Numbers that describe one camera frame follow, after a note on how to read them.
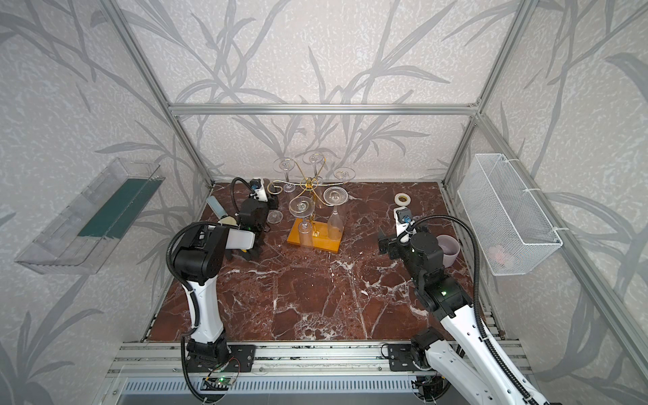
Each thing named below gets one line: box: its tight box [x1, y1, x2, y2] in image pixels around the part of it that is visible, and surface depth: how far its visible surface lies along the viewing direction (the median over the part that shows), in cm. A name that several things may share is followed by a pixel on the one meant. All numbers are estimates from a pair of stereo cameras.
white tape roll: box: [394, 192, 412, 206], surface depth 116 cm
